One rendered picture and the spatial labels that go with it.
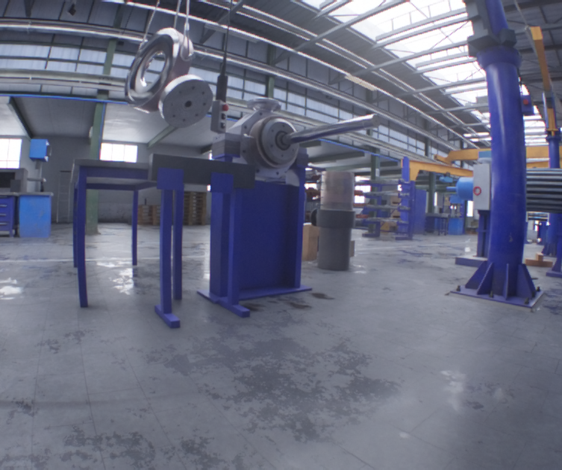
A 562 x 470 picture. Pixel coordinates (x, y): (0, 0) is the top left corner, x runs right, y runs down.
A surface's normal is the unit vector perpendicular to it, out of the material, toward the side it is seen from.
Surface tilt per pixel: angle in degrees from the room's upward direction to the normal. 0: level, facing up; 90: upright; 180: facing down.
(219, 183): 90
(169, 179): 90
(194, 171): 90
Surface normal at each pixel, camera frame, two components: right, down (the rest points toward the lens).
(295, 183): -0.79, 0.00
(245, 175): 0.61, 0.08
